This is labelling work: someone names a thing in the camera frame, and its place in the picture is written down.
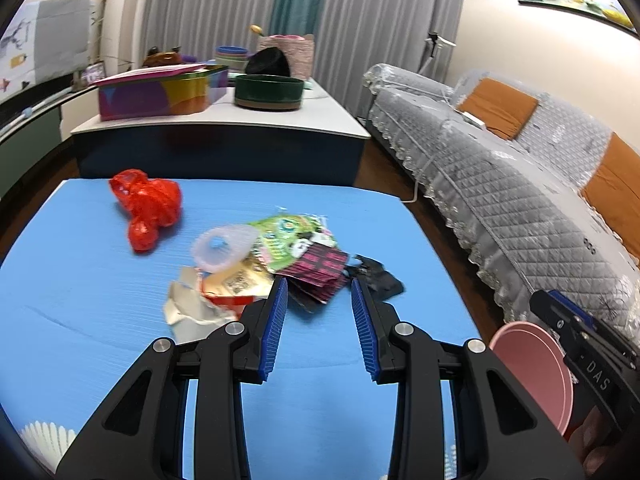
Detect black plastic wrapper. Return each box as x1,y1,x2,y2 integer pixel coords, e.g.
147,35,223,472
345,255,405,301

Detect beige qr code packet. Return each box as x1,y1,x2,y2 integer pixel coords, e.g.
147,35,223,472
201,256,273,309

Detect pink black snack wrapper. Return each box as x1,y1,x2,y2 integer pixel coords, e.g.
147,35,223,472
278,244,349,304

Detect green panda snack packet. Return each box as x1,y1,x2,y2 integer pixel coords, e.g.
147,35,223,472
250,214,337,273

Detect clear plastic lid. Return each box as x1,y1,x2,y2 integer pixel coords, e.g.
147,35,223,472
191,224,259,273

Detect red plastic bag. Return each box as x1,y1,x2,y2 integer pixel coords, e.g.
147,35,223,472
108,169,182,254

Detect pink trash bin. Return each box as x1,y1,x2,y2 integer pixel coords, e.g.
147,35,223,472
489,321,574,434

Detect person's right hand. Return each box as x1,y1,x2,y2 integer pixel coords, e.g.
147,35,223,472
568,406,628,479

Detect grey quilted sofa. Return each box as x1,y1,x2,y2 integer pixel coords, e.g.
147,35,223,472
363,63,639,339

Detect orange cushion near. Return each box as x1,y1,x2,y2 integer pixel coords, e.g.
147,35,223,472
580,133,640,259

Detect orange cushion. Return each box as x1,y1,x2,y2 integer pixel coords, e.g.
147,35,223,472
457,78,539,141
580,133,640,259

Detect blue patterned table cloth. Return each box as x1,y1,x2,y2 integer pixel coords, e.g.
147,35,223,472
1,180,476,479

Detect white coffee table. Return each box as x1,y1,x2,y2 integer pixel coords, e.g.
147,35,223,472
70,84,371,186

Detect orange cushion far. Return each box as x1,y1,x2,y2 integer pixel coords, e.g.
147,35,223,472
457,78,539,141

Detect dark green round tin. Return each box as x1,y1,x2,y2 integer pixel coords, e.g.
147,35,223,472
233,74,305,112

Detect colourful rectangular tin box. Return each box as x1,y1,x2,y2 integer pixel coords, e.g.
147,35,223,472
96,63,229,122

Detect stacked coloured bowls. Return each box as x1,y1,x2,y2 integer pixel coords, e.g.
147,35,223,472
214,46,250,73

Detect brown teapot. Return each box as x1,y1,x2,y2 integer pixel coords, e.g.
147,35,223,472
142,47,182,67

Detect white floor lamp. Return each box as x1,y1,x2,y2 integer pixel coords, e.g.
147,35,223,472
418,32,457,79

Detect white tv cabinet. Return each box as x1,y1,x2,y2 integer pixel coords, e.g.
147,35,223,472
1,88,99,197

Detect white standing air conditioner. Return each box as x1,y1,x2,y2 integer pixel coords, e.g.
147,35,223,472
100,0,146,76

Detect grey curtain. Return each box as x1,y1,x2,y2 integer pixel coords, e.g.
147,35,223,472
142,0,463,116

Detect covered television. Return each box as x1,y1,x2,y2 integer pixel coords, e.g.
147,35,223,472
1,0,94,101

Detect small photo frame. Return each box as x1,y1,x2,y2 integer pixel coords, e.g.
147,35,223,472
80,61,106,86

